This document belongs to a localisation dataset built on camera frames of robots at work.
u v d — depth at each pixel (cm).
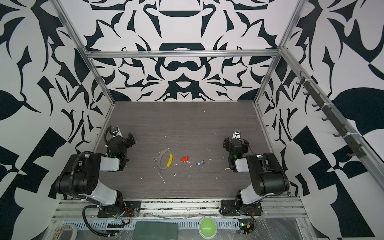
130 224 70
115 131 79
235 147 72
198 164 89
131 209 73
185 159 91
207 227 68
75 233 68
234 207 74
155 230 69
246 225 71
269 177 46
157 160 91
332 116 55
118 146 71
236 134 81
